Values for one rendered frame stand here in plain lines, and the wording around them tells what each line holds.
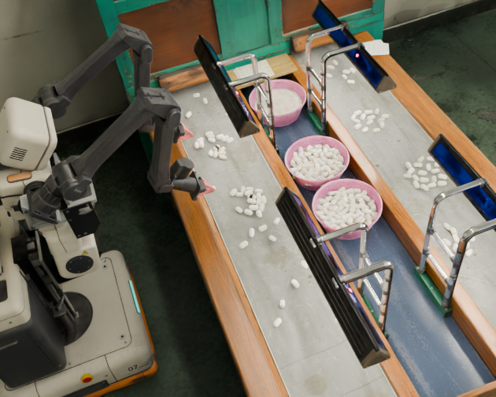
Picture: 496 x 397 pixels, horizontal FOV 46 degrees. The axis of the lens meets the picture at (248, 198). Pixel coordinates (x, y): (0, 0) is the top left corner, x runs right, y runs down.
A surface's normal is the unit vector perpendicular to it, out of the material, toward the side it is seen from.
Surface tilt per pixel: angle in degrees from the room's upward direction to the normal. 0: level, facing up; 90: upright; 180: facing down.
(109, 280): 0
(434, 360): 0
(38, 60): 90
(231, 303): 0
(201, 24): 90
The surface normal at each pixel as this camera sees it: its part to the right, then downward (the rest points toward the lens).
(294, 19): 0.34, 0.68
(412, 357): -0.11, -0.65
